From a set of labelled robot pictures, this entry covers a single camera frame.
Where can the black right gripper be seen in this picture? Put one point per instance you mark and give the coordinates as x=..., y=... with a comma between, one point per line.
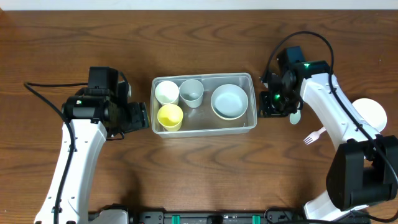
x=267, y=104

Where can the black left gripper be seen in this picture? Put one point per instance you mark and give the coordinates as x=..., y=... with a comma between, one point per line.
x=138, y=115

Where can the mint green plastic spoon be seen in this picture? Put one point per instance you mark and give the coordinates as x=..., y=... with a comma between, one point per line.
x=294, y=118

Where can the yellow plastic cup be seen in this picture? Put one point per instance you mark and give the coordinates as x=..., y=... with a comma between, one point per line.
x=170, y=116

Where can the cream plastic cup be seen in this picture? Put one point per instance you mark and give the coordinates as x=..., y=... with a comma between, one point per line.
x=167, y=92

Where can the grey plastic bowl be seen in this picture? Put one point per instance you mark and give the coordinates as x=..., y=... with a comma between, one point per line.
x=230, y=100

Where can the yellow plastic bowl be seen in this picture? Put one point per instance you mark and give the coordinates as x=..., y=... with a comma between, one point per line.
x=216, y=112

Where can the pink plastic fork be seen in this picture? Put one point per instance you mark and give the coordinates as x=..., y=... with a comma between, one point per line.
x=314, y=136

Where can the clear plastic container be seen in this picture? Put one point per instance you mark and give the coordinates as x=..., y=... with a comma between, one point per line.
x=203, y=121

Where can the grey plastic cup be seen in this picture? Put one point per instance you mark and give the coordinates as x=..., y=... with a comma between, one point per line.
x=191, y=92

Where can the white plastic bowl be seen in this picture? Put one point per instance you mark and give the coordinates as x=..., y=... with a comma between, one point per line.
x=373, y=113

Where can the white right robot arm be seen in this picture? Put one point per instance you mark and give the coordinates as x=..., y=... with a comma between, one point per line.
x=364, y=169

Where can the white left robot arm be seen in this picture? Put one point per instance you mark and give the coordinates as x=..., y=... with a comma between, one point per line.
x=98, y=112

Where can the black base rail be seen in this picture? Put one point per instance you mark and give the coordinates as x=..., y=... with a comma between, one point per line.
x=271, y=215

